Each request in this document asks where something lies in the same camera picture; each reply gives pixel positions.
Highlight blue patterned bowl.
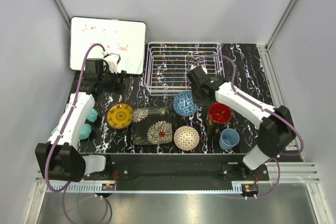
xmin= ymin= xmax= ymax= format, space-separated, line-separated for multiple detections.
xmin=173 ymin=91 xmax=198 ymax=116

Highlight white wire dish rack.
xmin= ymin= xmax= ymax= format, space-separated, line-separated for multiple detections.
xmin=143 ymin=42 xmax=225 ymax=96

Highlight red white patterned bowl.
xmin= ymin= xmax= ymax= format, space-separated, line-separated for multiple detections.
xmin=174 ymin=126 xmax=200 ymax=151

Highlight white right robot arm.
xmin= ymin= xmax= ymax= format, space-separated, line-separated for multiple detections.
xmin=187 ymin=66 xmax=298 ymax=180

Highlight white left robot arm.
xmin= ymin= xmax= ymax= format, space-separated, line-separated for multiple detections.
xmin=35 ymin=54 xmax=127 ymax=182

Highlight red black mug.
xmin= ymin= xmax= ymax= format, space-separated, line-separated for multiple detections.
xmin=205 ymin=102 xmax=232 ymax=138

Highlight yellow patterned small plate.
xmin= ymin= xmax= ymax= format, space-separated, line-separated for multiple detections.
xmin=106 ymin=102 xmax=133 ymax=130

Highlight white whiteboard with red writing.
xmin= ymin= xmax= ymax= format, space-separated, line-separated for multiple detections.
xmin=70 ymin=17 xmax=146 ymax=75

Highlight teal cat ear headphones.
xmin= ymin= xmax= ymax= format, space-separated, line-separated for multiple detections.
xmin=51 ymin=104 xmax=99 ymax=141

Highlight light blue plastic cup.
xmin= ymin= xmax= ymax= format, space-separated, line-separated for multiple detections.
xmin=219 ymin=128 xmax=240 ymax=150

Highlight black floral square plate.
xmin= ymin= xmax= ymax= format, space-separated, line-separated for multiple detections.
xmin=132 ymin=106 xmax=173 ymax=145

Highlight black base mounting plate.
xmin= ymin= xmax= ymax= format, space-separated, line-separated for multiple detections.
xmin=84 ymin=154 xmax=269 ymax=182

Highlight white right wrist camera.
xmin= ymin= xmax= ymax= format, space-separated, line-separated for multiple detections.
xmin=200 ymin=65 xmax=208 ymax=74

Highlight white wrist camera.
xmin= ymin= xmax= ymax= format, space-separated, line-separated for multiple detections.
xmin=103 ymin=52 xmax=121 ymax=73
xmin=200 ymin=65 xmax=208 ymax=74

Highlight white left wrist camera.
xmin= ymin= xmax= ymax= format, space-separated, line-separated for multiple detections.
xmin=103 ymin=52 xmax=121 ymax=73

